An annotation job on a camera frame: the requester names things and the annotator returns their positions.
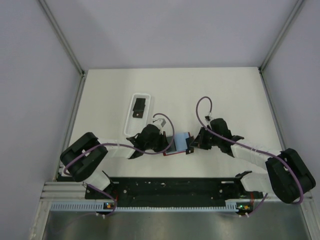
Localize white cable duct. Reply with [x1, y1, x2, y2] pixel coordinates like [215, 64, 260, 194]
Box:
[49, 199, 250, 213]

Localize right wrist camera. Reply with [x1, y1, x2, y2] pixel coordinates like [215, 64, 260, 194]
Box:
[204, 113, 214, 123]

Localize white plastic tray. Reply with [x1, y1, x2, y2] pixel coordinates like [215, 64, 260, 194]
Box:
[124, 93, 151, 137]

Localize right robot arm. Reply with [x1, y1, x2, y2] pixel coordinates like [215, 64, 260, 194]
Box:
[190, 118, 316, 204]

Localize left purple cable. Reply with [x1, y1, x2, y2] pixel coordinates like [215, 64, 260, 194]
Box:
[63, 113, 176, 176]

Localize aluminium frame post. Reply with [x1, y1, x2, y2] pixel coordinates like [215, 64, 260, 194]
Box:
[258, 0, 307, 75]
[36, 0, 85, 77]

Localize black VIP credit card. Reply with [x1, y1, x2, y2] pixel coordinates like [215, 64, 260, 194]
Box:
[185, 136, 195, 155]

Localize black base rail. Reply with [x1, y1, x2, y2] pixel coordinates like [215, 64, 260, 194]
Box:
[84, 176, 241, 207]

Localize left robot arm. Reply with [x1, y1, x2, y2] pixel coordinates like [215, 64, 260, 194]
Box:
[60, 122, 172, 199]

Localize left aluminium frame post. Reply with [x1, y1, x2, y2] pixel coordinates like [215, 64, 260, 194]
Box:
[36, 0, 85, 77]

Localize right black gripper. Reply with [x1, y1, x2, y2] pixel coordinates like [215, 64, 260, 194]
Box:
[190, 126, 222, 150]

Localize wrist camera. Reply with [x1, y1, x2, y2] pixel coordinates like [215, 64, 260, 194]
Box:
[152, 118, 167, 134]
[204, 113, 214, 123]

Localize right aluminium frame post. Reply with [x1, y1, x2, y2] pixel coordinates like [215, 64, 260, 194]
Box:
[258, 0, 307, 75]

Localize red leather card holder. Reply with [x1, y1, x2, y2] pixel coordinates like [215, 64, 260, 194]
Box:
[163, 132, 191, 156]

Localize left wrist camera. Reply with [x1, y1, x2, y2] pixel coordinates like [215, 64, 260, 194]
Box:
[152, 118, 167, 134]

